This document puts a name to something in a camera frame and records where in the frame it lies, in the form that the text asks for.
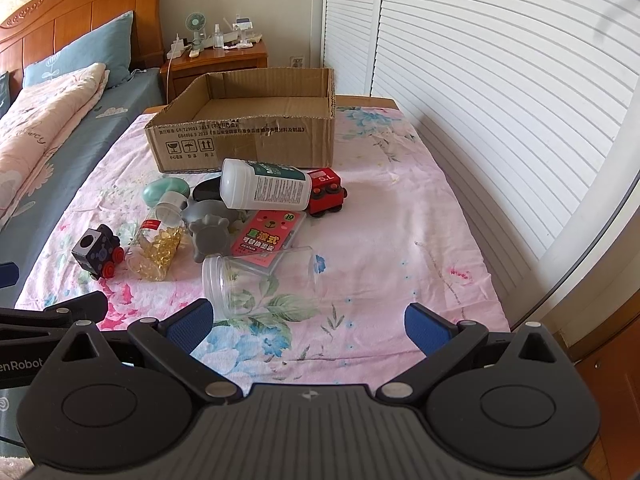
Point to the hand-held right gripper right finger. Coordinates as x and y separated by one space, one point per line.
426 332

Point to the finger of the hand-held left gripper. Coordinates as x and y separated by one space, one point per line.
7 274
75 307

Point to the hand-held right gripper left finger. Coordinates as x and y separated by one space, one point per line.
189 326

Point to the black toy train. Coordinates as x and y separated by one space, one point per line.
95 252

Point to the clear plastic jar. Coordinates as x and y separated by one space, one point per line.
260 285

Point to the clear bottle of yellow capsules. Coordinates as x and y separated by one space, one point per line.
160 245

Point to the grey rubber toy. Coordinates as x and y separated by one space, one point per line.
210 230

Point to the pink card box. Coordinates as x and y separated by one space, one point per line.
265 240

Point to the black stapler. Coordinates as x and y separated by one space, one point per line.
207 190

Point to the mint green oval case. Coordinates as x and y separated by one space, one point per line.
160 191

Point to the white plastic bottle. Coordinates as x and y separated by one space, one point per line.
265 185

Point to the red toy train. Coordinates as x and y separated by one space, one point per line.
327 195

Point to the brown cardboard box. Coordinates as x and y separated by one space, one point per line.
240 140

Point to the pink floral cloth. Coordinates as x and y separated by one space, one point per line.
400 210

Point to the pink quilt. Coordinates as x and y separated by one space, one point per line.
40 125

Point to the blue bedsheet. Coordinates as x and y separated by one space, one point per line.
100 125

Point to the blue pillow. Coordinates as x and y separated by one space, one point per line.
100 45
4 95

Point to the white louvered closet door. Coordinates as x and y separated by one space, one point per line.
500 85
350 25

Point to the wooden nightstand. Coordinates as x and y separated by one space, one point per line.
220 62

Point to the wooden bed headboard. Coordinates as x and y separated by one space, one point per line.
75 10

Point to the white power strip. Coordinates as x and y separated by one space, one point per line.
176 49

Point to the clear spray bottle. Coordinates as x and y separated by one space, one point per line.
218 37

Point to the white phone stand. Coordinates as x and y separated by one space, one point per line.
242 30

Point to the small green desk fan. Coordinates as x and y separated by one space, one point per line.
195 25

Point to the white wall outlet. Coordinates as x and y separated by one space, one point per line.
297 62

